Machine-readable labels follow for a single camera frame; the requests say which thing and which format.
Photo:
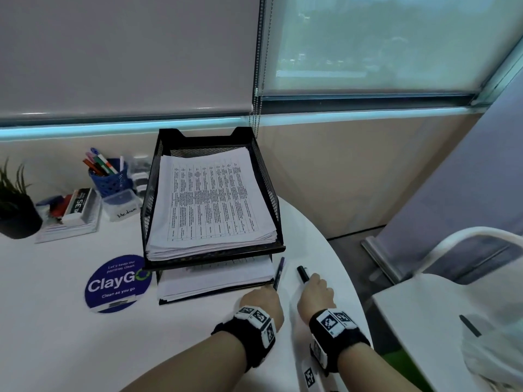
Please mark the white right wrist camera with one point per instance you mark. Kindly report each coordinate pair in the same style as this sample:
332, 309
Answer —
309, 375

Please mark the person's left hand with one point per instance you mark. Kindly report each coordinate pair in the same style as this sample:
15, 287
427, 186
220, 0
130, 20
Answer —
263, 304

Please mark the person's right forearm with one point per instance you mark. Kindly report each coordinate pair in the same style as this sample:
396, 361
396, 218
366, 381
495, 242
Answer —
372, 371

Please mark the black mesh paper tray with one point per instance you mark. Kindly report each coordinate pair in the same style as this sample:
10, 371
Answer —
271, 191

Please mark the red pen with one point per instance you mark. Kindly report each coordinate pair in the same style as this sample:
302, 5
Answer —
90, 165

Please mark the thin black pen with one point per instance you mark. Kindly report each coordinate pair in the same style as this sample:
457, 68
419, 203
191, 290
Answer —
470, 325

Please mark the person's right hand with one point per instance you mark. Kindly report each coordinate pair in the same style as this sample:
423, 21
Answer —
318, 295

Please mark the green and white pen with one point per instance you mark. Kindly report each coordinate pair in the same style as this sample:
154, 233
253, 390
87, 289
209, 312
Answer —
104, 162

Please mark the white tape dispenser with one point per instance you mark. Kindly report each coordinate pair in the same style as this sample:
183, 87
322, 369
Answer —
139, 175

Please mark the small dark blue box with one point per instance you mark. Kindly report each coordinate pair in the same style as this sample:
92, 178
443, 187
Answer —
49, 203

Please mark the clear plastic bag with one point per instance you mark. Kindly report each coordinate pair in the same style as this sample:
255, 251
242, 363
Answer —
494, 351

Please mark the black right wristband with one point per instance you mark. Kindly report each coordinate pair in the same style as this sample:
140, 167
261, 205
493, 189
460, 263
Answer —
351, 342

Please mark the black wristband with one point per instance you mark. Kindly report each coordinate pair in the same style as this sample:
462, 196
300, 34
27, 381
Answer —
245, 342
351, 342

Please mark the white box with dark label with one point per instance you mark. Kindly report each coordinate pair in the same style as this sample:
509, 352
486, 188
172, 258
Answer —
77, 206

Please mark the wide grey roller blind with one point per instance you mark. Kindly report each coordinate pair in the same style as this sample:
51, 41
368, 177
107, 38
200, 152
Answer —
122, 53

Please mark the glass window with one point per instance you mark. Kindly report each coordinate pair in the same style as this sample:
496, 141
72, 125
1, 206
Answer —
122, 129

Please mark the potted green plant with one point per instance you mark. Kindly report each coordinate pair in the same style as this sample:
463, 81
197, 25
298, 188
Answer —
16, 216

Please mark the dark blue pen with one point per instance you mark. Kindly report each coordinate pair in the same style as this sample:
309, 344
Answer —
279, 273

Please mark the person's left forearm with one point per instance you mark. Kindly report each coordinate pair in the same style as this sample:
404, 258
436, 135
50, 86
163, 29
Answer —
192, 363

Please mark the round purple sticker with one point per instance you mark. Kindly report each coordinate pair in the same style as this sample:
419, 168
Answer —
118, 281

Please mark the blue pen holder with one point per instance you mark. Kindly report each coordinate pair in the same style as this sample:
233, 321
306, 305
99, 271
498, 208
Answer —
112, 181

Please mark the black left wristband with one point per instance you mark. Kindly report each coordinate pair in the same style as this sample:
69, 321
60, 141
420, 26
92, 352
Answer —
245, 342

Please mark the clear plastic lidded box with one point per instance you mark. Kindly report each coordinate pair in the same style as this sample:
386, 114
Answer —
120, 208

